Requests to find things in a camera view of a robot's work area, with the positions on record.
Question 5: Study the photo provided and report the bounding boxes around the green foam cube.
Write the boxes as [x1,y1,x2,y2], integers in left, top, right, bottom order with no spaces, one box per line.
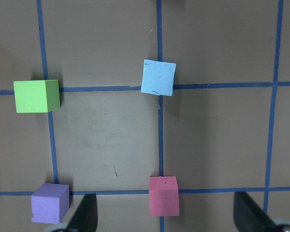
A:
[14,80,60,113]

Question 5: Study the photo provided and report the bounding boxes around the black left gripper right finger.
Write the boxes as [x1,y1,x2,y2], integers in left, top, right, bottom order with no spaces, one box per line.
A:
[233,191,290,232]

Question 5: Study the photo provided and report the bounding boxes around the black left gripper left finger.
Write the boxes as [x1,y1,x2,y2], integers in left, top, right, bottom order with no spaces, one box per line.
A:
[66,194,98,232]

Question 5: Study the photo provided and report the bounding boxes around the light blue foam cube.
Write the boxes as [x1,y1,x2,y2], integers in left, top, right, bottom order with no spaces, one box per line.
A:
[141,59,176,96]

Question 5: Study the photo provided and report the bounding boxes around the pink foam cube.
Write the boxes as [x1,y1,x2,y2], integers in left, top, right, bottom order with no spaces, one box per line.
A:
[149,176,180,217]

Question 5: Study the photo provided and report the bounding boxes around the purple foam cube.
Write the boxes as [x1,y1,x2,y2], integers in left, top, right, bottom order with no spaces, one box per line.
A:
[31,183,70,224]

